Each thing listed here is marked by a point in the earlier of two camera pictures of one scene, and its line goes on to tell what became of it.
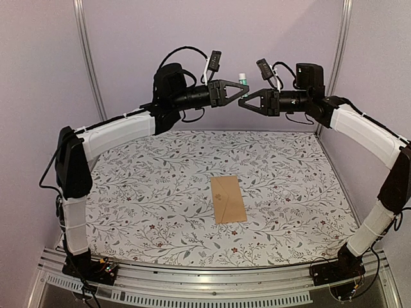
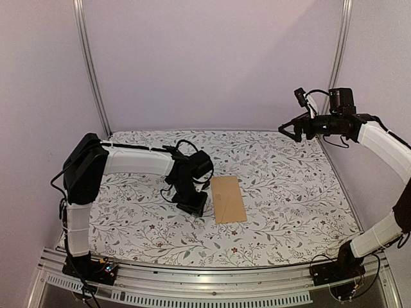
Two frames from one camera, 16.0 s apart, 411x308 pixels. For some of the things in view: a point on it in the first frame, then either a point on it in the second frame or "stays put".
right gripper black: [270, 99] to [298, 122]
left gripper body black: [214, 101] to [189, 201]
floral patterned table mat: [149, 204] stays put
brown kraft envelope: [228, 199] stays put
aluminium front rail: [270, 285] stays put
